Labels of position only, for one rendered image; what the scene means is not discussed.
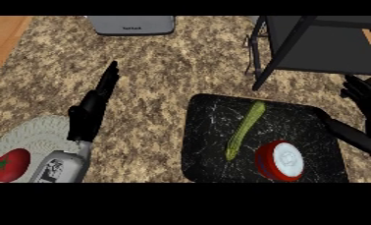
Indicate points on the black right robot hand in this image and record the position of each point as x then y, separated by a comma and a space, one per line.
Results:
352, 111

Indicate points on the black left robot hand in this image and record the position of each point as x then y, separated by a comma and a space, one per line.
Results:
91, 111

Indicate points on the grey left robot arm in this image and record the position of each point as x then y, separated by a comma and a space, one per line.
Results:
60, 167

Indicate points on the black marbled tray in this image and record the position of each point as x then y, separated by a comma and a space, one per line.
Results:
262, 139

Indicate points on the red can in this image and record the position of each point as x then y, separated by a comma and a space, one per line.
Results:
281, 160

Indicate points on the black tiered shelf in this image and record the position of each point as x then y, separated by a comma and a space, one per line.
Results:
313, 45

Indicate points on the pale woven placemat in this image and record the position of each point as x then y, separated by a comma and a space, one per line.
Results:
34, 137

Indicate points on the red tomato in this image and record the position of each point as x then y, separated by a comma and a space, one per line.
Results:
13, 165

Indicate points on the grey appliance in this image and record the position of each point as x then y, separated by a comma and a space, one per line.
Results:
132, 25

